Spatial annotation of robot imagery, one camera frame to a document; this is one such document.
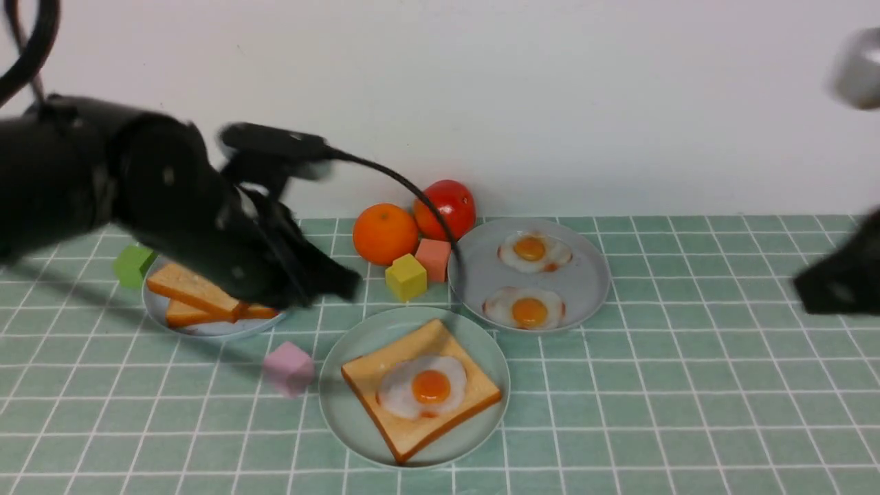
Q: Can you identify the pink cube block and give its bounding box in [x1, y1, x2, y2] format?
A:
[262, 342, 316, 399]

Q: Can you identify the fried egg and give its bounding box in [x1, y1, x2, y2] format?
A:
[482, 286, 567, 330]
[496, 232, 574, 274]
[376, 355, 468, 420]

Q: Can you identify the light blue bread plate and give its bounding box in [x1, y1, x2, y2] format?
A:
[142, 257, 287, 340]

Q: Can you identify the yellow cube block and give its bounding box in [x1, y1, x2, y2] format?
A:
[384, 254, 428, 302]

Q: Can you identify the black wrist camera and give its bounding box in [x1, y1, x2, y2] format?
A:
[217, 122, 333, 182]

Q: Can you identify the black camera cable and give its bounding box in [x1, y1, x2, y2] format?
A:
[0, 0, 468, 296]

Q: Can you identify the grey egg plate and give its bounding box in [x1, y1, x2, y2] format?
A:
[447, 217, 612, 333]

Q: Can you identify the toast slice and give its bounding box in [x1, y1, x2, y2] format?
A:
[146, 263, 246, 322]
[164, 300, 280, 329]
[341, 318, 503, 464]

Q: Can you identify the orange fruit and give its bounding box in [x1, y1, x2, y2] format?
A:
[352, 203, 420, 266]

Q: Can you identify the red tomato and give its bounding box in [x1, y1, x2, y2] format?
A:
[412, 179, 477, 241]

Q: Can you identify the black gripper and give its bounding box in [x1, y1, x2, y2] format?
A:
[158, 186, 362, 310]

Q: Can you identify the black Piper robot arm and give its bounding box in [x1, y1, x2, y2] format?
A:
[1, 96, 361, 310]

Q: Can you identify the green cube block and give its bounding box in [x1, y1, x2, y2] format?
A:
[113, 244, 157, 289]

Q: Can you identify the salmon cube block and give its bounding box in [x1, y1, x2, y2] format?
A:
[415, 238, 452, 284]

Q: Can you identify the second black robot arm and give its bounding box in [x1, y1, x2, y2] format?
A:
[793, 210, 879, 316]

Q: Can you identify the blurred white grey object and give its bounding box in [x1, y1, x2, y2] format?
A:
[830, 26, 879, 111]

